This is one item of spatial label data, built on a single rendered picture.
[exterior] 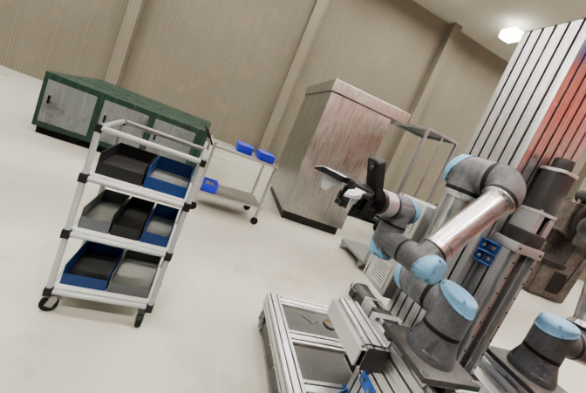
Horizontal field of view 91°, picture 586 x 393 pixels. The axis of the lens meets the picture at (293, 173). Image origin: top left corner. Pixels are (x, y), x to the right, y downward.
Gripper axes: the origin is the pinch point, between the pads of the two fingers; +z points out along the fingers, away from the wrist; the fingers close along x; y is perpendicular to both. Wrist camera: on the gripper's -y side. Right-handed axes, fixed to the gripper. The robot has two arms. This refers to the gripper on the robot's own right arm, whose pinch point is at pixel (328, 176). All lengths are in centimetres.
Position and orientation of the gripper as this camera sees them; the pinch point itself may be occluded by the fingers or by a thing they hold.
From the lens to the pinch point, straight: 71.2
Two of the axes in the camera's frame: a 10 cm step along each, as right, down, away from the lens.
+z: -8.2, -2.6, -5.1
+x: -3.8, -4.3, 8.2
